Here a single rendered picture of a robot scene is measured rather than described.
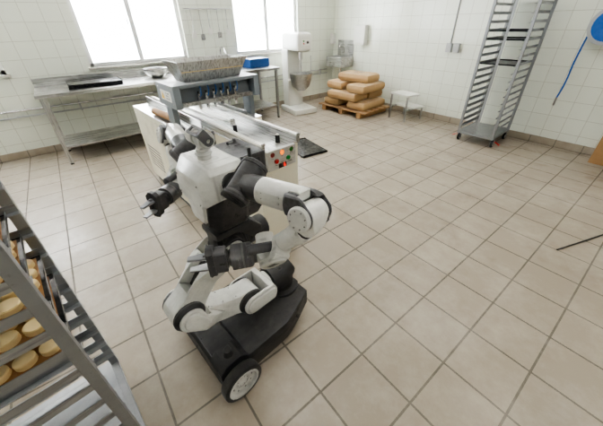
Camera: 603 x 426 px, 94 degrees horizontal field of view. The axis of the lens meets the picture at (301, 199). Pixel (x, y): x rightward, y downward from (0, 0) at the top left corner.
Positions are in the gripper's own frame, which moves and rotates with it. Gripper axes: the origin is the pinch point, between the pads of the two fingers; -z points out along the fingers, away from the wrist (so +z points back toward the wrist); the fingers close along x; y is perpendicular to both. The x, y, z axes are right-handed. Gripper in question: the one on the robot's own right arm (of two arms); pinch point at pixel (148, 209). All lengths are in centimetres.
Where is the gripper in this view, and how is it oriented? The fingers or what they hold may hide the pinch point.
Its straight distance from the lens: 140.3
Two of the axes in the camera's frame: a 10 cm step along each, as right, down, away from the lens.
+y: 9.6, 1.3, -2.4
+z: 2.8, -5.2, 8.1
